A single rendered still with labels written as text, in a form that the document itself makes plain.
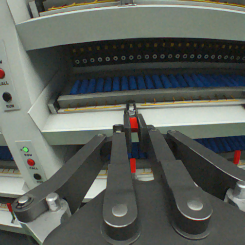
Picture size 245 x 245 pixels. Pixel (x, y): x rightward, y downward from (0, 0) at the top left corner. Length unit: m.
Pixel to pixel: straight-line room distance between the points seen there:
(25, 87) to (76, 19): 0.14
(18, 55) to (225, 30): 0.35
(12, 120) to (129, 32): 0.27
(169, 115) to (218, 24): 0.18
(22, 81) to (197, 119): 0.33
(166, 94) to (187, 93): 0.05
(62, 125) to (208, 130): 0.29
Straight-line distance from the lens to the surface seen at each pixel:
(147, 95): 0.30
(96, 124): 0.27
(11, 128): 0.34
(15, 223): 0.67
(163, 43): 0.39
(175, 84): 0.35
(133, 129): 0.19
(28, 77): 0.29
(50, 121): 0.32
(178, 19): 0.26
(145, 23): 0.25
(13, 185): 0.51
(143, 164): 0.38
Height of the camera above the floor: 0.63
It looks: 23 degrees down
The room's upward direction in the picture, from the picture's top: 3 degrees counter-clockwise
